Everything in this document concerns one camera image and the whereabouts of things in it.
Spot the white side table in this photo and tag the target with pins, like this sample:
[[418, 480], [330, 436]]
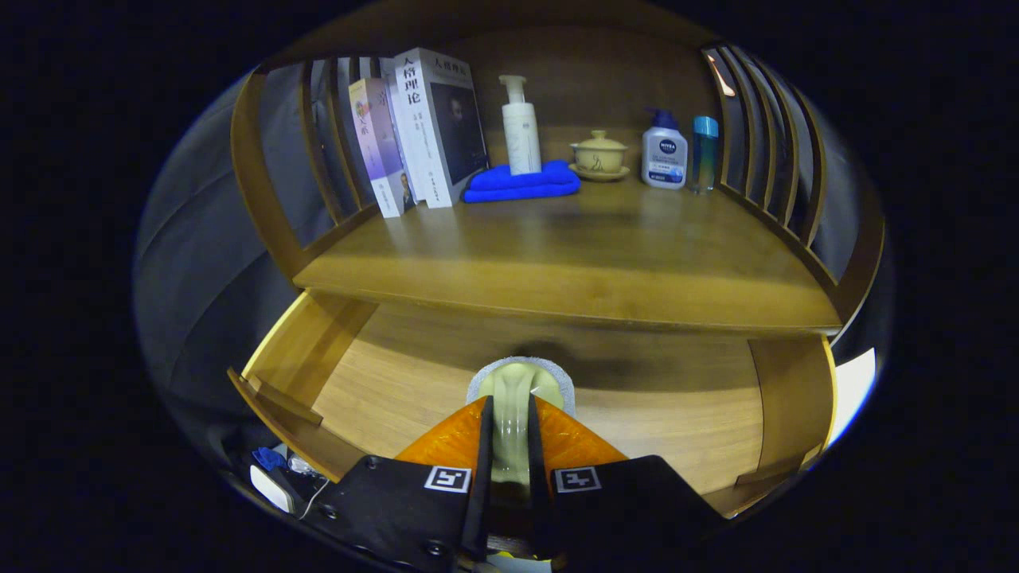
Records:
[[852, 390]]

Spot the brown wooden drawer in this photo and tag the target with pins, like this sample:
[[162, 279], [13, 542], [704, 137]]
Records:
[[398, 390]]

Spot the small blue object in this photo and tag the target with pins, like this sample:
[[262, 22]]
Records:
[[269, 458]]

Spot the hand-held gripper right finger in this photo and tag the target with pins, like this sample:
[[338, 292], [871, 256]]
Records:
[[537, 509]]

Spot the blue folded cloth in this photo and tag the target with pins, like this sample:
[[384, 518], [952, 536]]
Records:
[[517, 185]]

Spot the white bottle with blue cap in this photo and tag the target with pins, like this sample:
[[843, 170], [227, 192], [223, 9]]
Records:
[[663, 155]]

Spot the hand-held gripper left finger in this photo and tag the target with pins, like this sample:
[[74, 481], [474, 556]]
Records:
[[480, 509]]

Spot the white pump bottle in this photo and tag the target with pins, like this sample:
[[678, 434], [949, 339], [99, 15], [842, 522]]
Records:
[[521, 139]]

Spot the white and black book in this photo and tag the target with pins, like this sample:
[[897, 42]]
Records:
[[422, 135]]

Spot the slim teal bottle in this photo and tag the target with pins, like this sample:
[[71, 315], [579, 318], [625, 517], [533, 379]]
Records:
[[704, 155]]

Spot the thin white book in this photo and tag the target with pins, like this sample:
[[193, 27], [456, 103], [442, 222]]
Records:
[[407, 187]]

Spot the brown wooden countertop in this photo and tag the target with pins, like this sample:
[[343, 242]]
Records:
[[597, 255]]

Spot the yellow lidded teacup with saucer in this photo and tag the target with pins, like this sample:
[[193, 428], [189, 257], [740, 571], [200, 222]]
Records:
[[599, 155]]

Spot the black backdrop cloth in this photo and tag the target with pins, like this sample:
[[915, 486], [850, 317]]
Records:
[[207, 263]]

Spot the white power adapter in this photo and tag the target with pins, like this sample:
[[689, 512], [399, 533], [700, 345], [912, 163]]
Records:
[[271, 487]]

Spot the purple book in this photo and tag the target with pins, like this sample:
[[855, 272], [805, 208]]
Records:
[[374, 143]]

